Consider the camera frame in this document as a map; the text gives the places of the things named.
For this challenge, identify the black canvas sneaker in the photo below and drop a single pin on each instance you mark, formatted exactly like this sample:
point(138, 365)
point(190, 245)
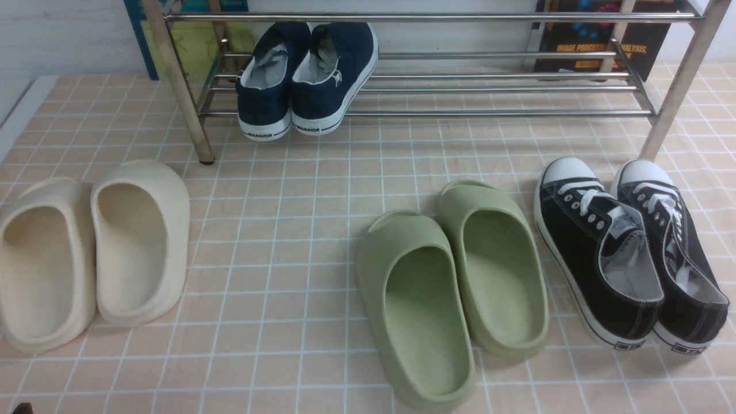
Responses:
point(600, 244)
point(695, 309)

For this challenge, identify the metal shoe rack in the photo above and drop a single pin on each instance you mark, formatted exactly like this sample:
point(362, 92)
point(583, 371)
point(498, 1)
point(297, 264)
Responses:
point(616, 75)

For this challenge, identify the left green foam slipper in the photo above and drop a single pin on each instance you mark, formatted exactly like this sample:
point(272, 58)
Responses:
point(409, 287)

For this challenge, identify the green foam slipper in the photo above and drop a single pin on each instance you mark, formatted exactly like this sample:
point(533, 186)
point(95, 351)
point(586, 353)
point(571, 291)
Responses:
point(409, 287)
point(499, 272)

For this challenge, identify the right navy canvas sneaker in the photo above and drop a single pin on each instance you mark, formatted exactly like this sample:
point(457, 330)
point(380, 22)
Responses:
point(340, 58)

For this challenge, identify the navy canvas sneaker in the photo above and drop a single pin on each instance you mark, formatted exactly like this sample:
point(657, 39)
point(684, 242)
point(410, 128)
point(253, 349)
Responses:
point(263, 86)
point(340, 58)

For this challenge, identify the left navy canvas sneaker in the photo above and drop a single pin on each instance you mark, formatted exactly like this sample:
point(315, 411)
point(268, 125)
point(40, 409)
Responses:
point(263, 86)

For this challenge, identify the right green foam slipper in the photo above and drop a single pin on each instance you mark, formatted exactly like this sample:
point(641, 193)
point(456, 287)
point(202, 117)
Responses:
point(499, 272)

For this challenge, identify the right cream foam slipper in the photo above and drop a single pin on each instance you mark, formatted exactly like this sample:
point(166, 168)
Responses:
point(141, 211)

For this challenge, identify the cream foam slipper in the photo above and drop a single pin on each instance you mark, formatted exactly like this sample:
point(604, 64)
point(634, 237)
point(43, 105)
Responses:
point(141, 211)
point(48, 265)

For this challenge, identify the teal and yellow book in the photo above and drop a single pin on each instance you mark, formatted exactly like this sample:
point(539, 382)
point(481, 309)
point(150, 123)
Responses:
point(196, 43)

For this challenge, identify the dark image processing book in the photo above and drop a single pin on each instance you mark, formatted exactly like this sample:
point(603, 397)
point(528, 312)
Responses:
point(641, 42)

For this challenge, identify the left cream foam slipper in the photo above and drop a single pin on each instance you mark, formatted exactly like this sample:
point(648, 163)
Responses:
point(48, 265)

